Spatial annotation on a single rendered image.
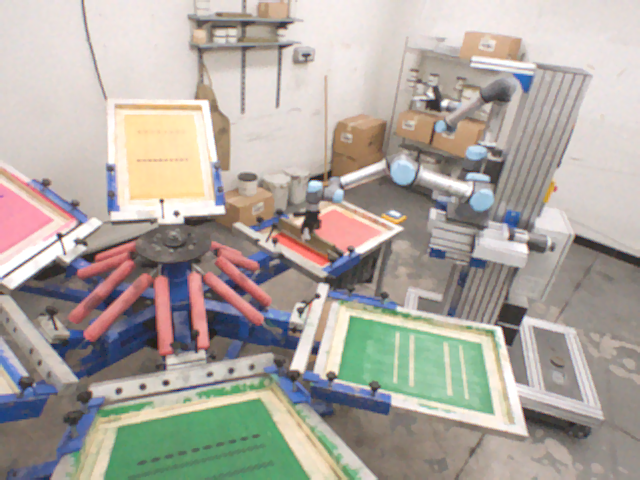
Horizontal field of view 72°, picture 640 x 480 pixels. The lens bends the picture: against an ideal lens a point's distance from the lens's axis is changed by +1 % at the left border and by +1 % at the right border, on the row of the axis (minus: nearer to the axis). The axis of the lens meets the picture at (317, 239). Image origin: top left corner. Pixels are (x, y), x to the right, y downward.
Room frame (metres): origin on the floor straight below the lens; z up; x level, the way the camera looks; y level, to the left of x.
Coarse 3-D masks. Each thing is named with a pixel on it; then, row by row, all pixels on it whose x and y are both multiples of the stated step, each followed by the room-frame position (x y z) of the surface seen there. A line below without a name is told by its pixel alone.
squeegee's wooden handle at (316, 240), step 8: (280, 224) 2.29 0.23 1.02; (288, 224) 2.25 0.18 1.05; (296, 224) 2.24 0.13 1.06; (288, 232) 2.25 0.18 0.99; (296, 232) 2.21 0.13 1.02; (312, 240) 2.13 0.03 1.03; (320, 240) 2.10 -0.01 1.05; (328, 240) 2.10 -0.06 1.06; (320, 248) 2.10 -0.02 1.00; (328, 248) 2.06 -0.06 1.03
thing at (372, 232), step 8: (352, 224) 2.52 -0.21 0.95; (360, 224) 2.53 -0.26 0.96; (368, 232) 2.44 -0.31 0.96; (376, 232) 2.45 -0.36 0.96; (360, 240) 2.32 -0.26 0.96; (304, 248) 2.15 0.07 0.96; (344, 248) 2.21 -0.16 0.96; (304, 256) 2.07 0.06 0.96; (312, 256) 2.08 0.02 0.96; (320, 256) 2.09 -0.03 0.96; (320, 264) 2.01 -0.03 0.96
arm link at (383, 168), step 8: (400, 152) 2.24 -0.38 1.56; (384, 160) 2.25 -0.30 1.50; (368, 168) 2.26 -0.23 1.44; (376, 168) 2.24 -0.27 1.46; (384, 168) 2.23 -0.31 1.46; (344, 176) 2.28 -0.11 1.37; (352, 176) 2.26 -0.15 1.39; (360, 176) 2.24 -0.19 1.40; (368, 176) 2.24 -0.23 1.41; (376, 176) 2.24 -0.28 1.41; (336, 184) 2.24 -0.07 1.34; (344, 184) 2.25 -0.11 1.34; (352, 184) 2.25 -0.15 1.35
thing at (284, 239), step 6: (336, 210) 2.69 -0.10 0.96; (324, 216) 2.59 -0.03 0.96; (330, 216) 2.60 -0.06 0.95; (336, 216) 2.61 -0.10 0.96; (342, 216) 2.62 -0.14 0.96; (348, 222) 2.54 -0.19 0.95; (276, 234) 2.27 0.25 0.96; (282, 234) 2.29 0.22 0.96; (282, 240) 2.22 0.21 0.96; (288, 240) 2.22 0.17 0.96; (294, 240) 2.23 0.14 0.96; (288, 246) 2.16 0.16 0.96; (294, 246) 2.16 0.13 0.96; (300, 246) 2.17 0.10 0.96
